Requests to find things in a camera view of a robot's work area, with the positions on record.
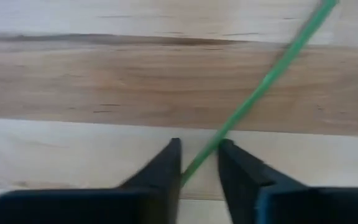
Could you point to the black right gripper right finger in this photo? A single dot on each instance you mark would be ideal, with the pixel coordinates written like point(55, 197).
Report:
point(275, 202)

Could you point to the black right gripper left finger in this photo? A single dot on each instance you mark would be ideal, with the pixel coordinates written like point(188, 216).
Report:
point(104, 205)

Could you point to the dark tulip with long stem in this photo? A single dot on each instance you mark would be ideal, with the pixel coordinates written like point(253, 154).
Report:
point(259, 88)

